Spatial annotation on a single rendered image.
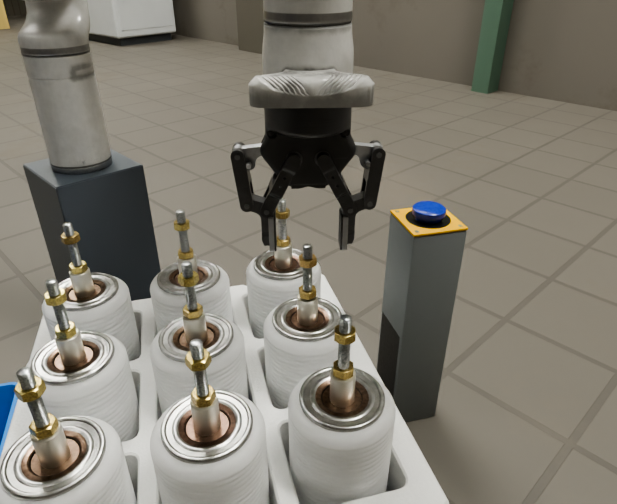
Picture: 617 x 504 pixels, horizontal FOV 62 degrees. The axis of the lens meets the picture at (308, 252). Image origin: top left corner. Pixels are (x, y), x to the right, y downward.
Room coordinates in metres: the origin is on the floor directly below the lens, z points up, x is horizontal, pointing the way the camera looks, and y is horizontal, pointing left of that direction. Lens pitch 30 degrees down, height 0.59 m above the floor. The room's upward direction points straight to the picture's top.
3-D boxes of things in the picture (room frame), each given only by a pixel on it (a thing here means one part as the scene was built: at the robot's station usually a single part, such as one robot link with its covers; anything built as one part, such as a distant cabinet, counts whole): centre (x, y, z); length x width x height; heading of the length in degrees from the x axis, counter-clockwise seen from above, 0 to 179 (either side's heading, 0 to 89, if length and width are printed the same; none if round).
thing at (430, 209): (0.56, -0.15, 0.32); 0.04 x 0.04 x 0.02
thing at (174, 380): (0.41, 0.11, 0.16); 0.10 x 0.10 x 0.18
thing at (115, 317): (0.49, 0.26, 0.16); 0.10 x 0.10 x 0.18
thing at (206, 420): (0.30, 0.08, 0.26); 0.02 x 0.02 x 0.03
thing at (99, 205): (0.79, 0.37, 0.15); 0.14 x 0.14 x 0.30; 44
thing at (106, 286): (0.49, 0.26, 0.25); 0.08 x 0.08 x 0.01
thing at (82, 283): (0.49, 0.26, 0.26); 0.02 x 0.02 x 0.03
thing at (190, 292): (0.41, 0.11, 0.30); 0.01 x 0.01 x 0.08
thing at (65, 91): (0.79, 0.36, 0.39); 0.09 x 0.09 x 0.17; 44
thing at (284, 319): (0.44, 0.00, 0.25); 0.08 x 0.08 x 0.01
